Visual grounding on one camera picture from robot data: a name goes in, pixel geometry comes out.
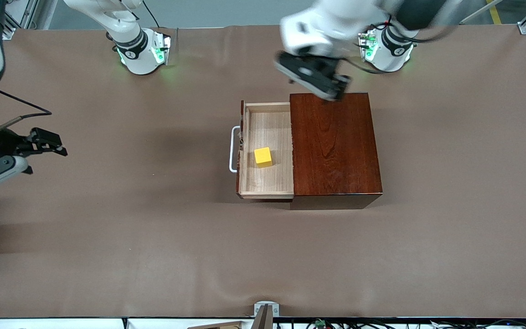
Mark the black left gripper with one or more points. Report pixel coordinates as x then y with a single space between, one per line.
334 85

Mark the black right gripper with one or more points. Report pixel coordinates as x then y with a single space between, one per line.
2 142

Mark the yellow block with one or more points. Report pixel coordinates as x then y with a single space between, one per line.
263 156

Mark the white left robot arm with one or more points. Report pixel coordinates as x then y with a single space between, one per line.
331 23

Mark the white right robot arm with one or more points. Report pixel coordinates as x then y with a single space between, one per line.
135 50

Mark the dark brown wooden cabinet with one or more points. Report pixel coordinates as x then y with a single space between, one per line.
336 151

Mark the brown table mat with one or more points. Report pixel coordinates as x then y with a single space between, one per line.
153 251

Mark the green terminal connector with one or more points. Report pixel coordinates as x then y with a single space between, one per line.
320 323

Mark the thin aluminium frame bar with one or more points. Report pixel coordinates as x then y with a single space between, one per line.
477 13

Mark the grey metal clamp bracket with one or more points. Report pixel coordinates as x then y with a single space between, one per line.
276 310

